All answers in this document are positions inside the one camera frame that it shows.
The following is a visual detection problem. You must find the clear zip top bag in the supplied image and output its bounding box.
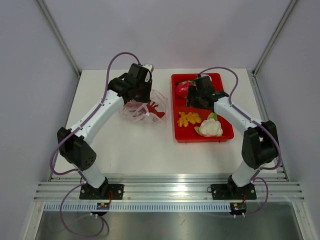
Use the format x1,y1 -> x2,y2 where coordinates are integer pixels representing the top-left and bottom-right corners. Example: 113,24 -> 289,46
119,90 -> 168,123

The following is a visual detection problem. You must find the yellow ginger root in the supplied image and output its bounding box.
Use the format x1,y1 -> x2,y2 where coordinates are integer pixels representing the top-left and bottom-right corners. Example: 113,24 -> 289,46
177,112 -> 202,128

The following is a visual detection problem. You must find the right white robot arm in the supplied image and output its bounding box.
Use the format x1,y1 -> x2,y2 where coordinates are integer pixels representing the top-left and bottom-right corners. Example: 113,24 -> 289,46
186,74 -> 282,198

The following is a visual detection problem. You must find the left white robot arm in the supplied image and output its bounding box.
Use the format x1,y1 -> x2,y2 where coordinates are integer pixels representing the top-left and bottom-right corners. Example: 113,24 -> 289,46
57,63 -> 154,199

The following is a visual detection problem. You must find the pink dragon fruit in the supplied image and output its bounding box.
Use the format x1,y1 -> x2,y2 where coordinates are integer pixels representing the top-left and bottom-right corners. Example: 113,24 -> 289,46
174,80 -> 195,99

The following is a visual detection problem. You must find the red plastic tray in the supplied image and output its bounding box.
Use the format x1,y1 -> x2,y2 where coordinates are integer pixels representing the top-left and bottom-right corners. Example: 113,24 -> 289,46
171,73 -> 234,143

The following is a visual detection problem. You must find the white cauliflower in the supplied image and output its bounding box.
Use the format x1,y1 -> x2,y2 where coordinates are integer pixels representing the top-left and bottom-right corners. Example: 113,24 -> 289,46
194,112 -> 223,137

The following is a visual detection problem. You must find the right small circuit board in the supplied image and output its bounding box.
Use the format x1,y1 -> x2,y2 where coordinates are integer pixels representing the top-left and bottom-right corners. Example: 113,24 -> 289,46
230,202 -> 247,218

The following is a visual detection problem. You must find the small circuit board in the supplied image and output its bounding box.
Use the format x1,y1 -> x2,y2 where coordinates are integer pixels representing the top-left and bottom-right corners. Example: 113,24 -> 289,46
230,202 -> 247,218
96,202 -> 110,211

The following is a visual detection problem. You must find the left small circuit board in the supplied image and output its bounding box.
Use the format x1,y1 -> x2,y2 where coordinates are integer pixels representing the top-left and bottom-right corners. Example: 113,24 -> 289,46
96,202 -> 110,211

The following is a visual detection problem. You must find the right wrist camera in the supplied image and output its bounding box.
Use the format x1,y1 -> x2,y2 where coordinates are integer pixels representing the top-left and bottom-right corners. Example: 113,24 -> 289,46
197,73 -> 212,82

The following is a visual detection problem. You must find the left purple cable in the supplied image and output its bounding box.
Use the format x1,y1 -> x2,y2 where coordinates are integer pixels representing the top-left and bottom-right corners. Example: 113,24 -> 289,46
49,51 -> 142,238

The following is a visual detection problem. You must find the left aluminium frame post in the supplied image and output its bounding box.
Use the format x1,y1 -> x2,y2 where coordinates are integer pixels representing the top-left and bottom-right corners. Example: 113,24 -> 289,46
35,0 -> 82,79

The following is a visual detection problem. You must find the aluminium frame post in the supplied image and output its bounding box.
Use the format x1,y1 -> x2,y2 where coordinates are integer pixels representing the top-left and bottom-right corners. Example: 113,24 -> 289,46
35,0 -> 82,79
252,0 -> 299,77

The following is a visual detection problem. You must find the aluminium mounting rail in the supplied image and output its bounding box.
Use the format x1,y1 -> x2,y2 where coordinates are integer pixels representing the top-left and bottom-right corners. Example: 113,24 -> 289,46
33,172 -> 305,202

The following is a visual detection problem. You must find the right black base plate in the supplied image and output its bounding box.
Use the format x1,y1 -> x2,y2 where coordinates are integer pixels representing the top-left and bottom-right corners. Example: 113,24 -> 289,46
207,183 -> 257,201

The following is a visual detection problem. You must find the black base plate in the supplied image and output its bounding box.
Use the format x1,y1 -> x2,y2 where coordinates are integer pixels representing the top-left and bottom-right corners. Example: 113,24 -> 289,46
207,183 -> 257,201
79,184 -> 124,200

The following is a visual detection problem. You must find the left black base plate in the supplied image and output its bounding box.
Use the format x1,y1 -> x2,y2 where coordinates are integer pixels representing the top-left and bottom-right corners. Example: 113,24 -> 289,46
79,184 -> 124,200

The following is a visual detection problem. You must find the right aluminium frame post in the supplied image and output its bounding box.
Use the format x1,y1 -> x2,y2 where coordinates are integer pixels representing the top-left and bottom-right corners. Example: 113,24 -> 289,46
252,0 -> 299,77

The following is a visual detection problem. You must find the white slotted cable duct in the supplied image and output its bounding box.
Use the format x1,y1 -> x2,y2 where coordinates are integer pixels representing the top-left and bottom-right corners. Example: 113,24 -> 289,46
43,202 -> 231,213

